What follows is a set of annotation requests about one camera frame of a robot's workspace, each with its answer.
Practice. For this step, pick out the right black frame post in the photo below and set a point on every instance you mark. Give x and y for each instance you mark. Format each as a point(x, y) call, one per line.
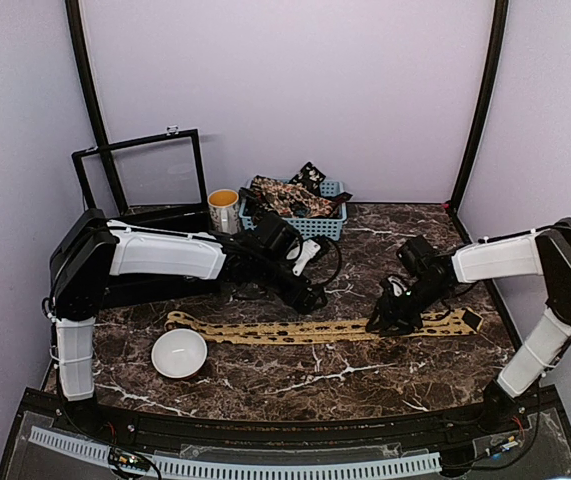
point(486, 89)

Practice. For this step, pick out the light blue plastic basket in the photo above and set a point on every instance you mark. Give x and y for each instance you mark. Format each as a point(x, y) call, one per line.
point(310, 227)

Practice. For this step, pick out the black frame post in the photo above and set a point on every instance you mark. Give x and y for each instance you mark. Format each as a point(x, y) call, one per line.
point(486, 89)
point(84, 71)

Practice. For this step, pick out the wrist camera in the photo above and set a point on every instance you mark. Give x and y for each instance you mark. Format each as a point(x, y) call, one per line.
point(415, 255)
point(275, 236)

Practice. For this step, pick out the black front rail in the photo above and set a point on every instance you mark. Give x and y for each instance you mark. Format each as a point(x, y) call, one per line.
point(148, 432)

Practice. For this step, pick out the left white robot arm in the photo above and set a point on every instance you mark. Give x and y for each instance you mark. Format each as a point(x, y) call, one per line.
point(97, 250)

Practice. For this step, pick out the white mug yellow inside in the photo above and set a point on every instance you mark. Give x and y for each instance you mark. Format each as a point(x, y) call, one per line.
point(224, 211)

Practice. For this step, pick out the left black frame post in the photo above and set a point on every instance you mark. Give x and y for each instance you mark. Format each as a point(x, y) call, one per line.
point(84, 71)

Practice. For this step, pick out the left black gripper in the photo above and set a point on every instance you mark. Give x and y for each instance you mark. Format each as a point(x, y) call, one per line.
point(306, 305)

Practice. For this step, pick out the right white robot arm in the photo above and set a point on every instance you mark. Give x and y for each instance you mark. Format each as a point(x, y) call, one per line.
point(543, 251)

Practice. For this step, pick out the yellow beetle-pattern tie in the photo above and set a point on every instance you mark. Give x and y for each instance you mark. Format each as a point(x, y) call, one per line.
point(455, 323)

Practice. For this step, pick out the white cable duct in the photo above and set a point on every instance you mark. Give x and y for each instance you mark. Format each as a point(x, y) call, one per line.
point(175, 468)

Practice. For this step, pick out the black display box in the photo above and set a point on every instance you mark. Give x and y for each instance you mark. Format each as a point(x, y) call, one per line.
point(156, 181)

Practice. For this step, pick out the white bowl orange outside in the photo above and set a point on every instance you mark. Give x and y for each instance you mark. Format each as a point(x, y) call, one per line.
point(179, 354)

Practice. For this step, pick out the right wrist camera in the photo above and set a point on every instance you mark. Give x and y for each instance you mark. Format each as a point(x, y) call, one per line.
point(415, 255)

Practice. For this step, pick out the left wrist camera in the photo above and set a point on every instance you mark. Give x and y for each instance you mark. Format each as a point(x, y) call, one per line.
point(275, 236)

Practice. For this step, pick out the black floral tie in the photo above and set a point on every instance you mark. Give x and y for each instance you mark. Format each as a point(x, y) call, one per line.
point(309, 176)

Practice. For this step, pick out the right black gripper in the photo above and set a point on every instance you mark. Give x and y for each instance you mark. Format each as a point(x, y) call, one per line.
point(391, 314)

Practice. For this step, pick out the floral patterned tie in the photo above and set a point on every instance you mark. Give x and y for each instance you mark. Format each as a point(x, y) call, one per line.
point(291, 200)

